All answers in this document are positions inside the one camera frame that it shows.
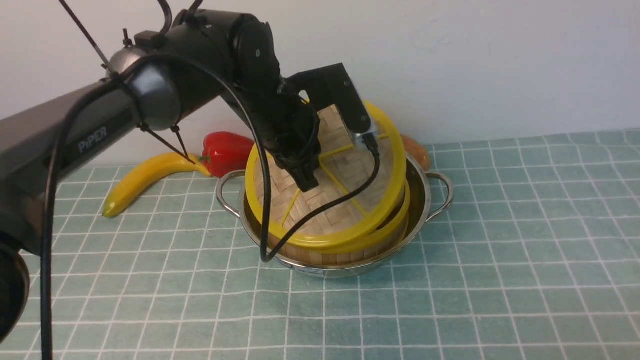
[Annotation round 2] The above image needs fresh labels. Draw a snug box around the green checkered tablecloth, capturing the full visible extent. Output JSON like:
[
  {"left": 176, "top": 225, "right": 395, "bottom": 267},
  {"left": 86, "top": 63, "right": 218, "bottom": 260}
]
[{"left": 0, "top": 130, "right": 640, "bottom": 360}]

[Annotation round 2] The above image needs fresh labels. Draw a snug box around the yellow bamboo steamer basket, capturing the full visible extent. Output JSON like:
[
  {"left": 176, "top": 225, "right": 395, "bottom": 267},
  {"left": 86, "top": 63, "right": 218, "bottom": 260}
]
[{"left": 269, "top": 173, "right": 411, "bottom": 265}]

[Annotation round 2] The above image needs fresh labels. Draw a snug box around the black camera cable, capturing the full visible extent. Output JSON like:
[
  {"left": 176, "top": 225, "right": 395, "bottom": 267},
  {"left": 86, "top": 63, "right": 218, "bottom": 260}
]
[{"left": 40, "top": 52, "right": 382, "bottom": 360}]

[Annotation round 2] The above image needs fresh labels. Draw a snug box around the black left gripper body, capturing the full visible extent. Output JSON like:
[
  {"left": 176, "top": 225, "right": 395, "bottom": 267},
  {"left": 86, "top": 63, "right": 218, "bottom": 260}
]
[{"left": 240, "top": 82, "right": 321, "bottom": 191}]

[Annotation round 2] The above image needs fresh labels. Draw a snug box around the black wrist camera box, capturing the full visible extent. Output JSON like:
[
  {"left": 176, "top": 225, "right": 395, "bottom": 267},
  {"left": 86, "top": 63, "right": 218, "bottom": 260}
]
[{"left": 286, "top": 63, "right": 378, "bottom": 151}]

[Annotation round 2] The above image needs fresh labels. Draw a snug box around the yellow woven bamboo steamer lid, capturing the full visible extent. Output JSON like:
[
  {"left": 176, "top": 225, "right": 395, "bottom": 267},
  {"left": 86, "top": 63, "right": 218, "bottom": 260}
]
[{"left": 267, "top": 100, "right": 407, "bottom": 252}]

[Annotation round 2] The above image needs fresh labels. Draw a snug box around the stainless steel pot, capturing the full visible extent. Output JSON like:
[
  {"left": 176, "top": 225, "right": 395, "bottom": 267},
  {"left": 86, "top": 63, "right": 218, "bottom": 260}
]
[{"left": 215, "top": 155, "right": 454, "bottom": 280}]

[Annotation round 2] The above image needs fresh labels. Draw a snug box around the yellow plastic banana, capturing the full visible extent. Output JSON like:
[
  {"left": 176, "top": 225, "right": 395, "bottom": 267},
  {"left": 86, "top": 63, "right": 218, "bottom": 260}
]
[{"left": 102, "top": 152, "right": 212, "bottom": 218}]

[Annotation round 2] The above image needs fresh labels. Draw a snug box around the red bell pepper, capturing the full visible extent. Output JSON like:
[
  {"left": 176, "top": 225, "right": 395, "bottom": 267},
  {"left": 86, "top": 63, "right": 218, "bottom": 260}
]
[{"left": 202, "top": 131, "right": 255, "bottom": 178}]

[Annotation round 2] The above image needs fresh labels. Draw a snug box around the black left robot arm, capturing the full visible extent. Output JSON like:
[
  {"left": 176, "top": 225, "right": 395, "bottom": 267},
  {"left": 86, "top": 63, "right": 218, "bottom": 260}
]
[{"left": 1, "top": 1, "right": 321, "bottom": 340}]

